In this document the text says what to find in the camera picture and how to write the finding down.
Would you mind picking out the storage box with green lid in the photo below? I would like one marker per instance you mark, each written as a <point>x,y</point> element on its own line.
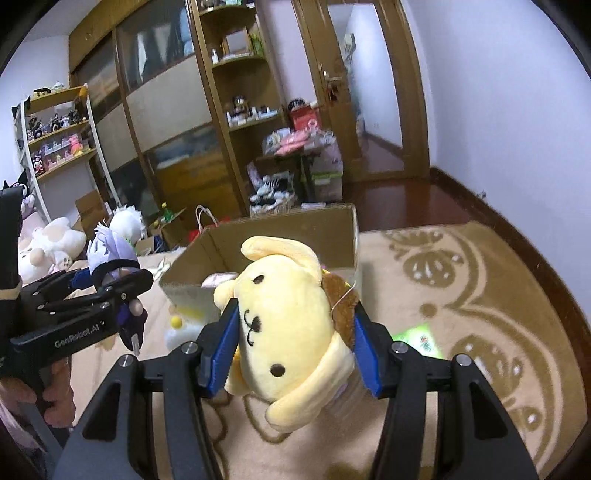
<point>328,180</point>

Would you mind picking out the black purple plush toy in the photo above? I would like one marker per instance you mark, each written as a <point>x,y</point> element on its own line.
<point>17,184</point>

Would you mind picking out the person's left hand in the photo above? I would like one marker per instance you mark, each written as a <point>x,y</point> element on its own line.
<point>57,392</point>

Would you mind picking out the pink eared plush toy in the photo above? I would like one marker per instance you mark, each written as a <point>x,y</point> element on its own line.
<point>219,278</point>

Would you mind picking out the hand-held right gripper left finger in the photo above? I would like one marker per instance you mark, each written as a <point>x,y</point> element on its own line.
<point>222,355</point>

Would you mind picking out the white yellow plush toy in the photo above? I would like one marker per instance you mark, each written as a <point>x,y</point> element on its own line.
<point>181,334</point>

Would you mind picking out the wooden door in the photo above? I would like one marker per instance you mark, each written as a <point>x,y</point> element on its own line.
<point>318,46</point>

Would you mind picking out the white round plush toy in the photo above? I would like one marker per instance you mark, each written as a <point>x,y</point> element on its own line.
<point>125,224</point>

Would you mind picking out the pile of pink packets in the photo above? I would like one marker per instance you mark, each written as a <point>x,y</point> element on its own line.
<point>295,141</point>

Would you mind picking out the small dark table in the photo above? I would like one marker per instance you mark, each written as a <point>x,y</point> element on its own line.
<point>304,170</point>

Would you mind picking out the yellow dog plush toy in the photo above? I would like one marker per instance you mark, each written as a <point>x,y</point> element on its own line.
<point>281,323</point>

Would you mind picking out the white rack with wooden shelves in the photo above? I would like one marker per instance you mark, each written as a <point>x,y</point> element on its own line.
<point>99,138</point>

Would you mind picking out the green bottle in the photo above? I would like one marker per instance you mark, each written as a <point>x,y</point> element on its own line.
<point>167,212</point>

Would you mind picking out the wooden wardrobe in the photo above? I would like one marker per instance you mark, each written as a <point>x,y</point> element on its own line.
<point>161,115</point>

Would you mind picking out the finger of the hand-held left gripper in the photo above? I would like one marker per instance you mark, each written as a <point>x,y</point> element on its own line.
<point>115,279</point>
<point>99,304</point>

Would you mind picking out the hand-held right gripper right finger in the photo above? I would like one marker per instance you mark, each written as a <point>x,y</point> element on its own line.
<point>369,362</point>

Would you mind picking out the basket of black white toys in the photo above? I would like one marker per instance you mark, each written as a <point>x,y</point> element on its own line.
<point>272,194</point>

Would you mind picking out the wooden corner shelf unit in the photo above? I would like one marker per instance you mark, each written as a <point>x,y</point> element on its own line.
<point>240,83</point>

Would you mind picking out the person's left forearm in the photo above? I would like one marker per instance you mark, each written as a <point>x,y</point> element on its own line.
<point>16,427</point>

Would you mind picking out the purple white haired doll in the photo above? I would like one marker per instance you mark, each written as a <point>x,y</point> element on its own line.
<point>113,251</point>

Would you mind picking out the green packet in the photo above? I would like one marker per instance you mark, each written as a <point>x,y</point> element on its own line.
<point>421,340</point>

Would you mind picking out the red box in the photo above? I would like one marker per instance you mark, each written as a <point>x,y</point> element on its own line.
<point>307,121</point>

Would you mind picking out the small brown cardboard box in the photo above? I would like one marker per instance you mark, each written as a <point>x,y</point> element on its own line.
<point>90,207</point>

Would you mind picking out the rows of small plush toys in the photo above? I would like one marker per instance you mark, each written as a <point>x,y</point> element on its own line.
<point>55,134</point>

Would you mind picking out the cream bear plush toy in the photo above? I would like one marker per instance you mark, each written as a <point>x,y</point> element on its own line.
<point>53,242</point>

